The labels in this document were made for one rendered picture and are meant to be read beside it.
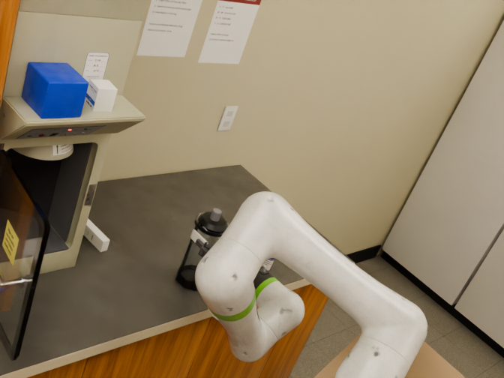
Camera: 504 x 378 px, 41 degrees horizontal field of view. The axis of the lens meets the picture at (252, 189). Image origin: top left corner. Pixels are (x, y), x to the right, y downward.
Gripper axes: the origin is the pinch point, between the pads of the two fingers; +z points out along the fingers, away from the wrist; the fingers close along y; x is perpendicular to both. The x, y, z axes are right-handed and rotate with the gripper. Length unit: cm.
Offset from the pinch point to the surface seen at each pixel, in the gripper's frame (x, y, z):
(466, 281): 82, -248, -1
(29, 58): -48, 60, 17
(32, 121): -38, 63, 6
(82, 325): 18.4, 42.0, -4.9
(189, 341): 34.6, 1.8, -9.7
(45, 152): -21, 49, 20
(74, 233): 7.9, 33.0, 20.0
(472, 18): -61, -215, 61
